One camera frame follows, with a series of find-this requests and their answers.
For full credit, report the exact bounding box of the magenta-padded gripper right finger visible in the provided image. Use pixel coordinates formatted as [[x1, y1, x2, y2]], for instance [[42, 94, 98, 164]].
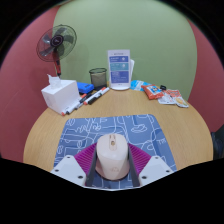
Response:
[[127, 143, 175, 188]]

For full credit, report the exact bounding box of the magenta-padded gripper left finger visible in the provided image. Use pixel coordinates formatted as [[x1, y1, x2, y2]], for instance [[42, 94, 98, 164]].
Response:
[[50, 143, 98, 188]]

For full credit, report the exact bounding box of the beige computer mouse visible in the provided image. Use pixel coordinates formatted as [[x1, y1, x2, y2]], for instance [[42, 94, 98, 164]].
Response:
[[95, 133, 130, 181]]

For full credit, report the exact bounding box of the blue patterned mouse pad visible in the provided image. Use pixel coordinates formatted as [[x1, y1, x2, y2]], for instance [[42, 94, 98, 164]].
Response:
[[53, 113, 178, 188]]

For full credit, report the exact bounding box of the black office chair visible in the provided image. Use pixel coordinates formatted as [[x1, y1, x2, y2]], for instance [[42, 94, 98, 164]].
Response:
[[210, 131, 224, 161]]

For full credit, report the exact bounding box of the white tissue box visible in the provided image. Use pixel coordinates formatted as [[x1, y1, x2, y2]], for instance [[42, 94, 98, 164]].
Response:
[[40, 73, 81, 115]]

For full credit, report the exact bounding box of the black marker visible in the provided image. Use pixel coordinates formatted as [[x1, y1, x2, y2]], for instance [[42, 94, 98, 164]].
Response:
[[77, 87, 105, 110]]

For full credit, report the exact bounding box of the orange and white snack packet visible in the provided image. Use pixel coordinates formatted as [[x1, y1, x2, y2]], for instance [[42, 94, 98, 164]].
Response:
[[166, 89, 190, 109]]

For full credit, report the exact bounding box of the blue whiteboard eraser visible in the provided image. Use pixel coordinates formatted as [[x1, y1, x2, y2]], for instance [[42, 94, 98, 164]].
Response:
[[77, 81, 95, 95]]

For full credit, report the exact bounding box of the blue snack packet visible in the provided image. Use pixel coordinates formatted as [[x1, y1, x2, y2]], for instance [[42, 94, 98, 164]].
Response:
[[130, 79, 151, 92]]

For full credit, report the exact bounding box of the black mesh pen cup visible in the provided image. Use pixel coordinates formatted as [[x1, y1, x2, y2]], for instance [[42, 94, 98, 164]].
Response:
[[88, 67, 108, 89]]

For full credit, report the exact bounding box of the acrylic sign stand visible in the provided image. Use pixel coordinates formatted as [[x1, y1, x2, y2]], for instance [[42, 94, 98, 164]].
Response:
[[107, 49, 132, 91]]

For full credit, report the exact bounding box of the black standing fan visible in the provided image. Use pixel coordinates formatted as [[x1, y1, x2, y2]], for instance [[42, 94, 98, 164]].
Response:
[[36, 23, 78, 79]]

